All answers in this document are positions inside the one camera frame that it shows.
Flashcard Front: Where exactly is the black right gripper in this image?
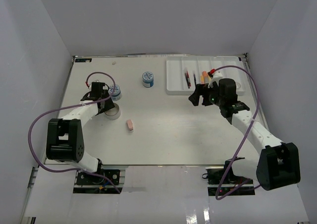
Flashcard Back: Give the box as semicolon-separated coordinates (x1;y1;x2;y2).
189;82;224;107

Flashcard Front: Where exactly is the orange marker pen body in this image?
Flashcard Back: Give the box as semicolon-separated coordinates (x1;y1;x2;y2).
202;71;209;84

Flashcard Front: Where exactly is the red gel pen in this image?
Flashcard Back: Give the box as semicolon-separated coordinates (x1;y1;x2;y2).
184;70;191;89

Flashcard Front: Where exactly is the large clear tape roll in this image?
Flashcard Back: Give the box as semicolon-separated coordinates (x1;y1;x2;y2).
105;103;121;120

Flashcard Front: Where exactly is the pink correction tape dispenser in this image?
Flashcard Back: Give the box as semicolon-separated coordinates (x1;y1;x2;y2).
126;119;134;132

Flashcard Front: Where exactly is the small clear tape roll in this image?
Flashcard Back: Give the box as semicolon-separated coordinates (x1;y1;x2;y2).
236;82;241;90

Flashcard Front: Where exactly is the blue jar with label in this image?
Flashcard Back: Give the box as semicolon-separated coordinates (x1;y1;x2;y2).
142;71;154;88

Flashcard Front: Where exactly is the orange capped pink highlighter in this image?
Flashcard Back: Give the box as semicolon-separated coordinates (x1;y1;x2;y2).
200;75;205;84

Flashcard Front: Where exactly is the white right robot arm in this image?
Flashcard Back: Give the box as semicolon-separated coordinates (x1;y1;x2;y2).
189;78;301;191

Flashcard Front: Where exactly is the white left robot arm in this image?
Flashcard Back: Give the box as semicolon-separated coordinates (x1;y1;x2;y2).
46;82;115;184

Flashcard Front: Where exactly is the white divided organizer tray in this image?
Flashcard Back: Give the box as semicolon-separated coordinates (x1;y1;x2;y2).
166;56;243;95

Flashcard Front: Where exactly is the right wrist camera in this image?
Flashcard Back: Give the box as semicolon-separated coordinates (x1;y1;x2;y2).
208;69;223;88

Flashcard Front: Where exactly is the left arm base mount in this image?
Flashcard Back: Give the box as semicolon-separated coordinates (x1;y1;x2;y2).
73;168;125;194

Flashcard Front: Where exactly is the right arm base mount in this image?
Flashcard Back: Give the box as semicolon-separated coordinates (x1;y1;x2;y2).
202;159;256;196

